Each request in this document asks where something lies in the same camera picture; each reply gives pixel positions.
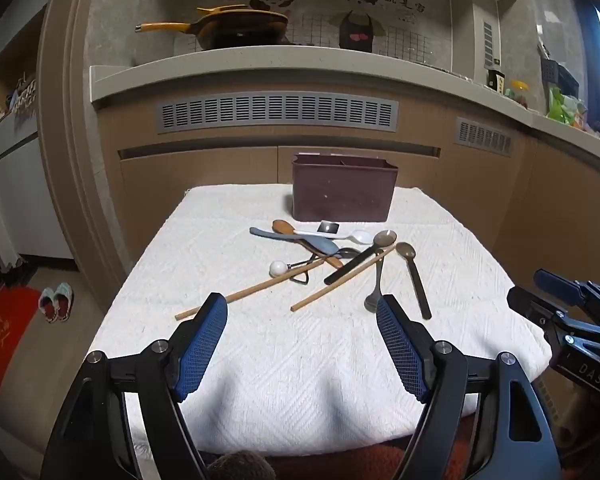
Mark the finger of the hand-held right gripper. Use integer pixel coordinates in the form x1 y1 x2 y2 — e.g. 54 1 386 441
533 269 588 306
506 285 568 333

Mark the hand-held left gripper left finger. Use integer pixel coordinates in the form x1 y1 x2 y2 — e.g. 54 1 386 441
40 291 229 480

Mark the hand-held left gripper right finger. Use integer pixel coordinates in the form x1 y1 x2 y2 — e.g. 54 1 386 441
375 294 563 480

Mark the plain metal spoon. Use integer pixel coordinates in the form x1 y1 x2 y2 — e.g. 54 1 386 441
363 252 387 312

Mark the wooden chopstick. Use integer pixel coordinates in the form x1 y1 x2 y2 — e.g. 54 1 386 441
174 254 345 321
290 244 397 313

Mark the dark brown spoon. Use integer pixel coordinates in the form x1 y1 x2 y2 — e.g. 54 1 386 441
395 241 433 320

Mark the metal spoon with black handle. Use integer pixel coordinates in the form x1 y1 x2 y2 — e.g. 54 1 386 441
323 230 398 285

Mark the white spoon with black label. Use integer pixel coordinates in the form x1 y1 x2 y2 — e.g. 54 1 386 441
292 229 374 246

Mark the blue-grey plastic spoon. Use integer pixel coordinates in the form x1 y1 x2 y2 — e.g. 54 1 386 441
249 226 340 256

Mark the brown wooden spoon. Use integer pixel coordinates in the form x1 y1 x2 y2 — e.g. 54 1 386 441
272 219 344 269

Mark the maroon plastic utensil box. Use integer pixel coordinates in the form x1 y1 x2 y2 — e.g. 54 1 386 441
291 152 399 223

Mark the white textured cloth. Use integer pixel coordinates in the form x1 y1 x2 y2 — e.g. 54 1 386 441
87 185 553 457

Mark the dark fuzzy object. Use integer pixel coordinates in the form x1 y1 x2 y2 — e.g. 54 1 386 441
200 450 277 480

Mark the striped slipper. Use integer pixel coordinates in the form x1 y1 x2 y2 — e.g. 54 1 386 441
38 287 57 324
54 282 75 323

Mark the short grey vent grille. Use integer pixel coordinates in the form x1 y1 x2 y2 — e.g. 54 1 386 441
455 116 514 157

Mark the green plastic bag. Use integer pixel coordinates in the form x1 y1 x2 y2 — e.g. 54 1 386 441
546 87 589 127

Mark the wooden kitchen cabinet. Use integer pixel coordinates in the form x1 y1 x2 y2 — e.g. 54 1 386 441
92 77 600 431

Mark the yellow-lidded jar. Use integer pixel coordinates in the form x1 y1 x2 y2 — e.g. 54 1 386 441
509 79 531 107

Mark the red floor mat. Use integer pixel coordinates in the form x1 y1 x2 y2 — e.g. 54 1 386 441
0 280 42 413

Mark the black plastic basket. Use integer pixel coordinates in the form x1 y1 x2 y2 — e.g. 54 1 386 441
539 56 581 97

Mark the white low cabinet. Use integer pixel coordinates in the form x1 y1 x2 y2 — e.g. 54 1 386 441
0 119 77 267

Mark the long grey vent grille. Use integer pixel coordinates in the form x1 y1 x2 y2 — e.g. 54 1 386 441
155 94 400 135

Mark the yellow frying pan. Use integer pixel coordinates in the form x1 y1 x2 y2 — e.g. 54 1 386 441
134 10 290 51

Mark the grey wall vent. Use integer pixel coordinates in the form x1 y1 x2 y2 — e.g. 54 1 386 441
482 19 496 69

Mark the cartoon wall poster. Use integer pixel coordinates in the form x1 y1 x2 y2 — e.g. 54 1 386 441
200 0 454 67

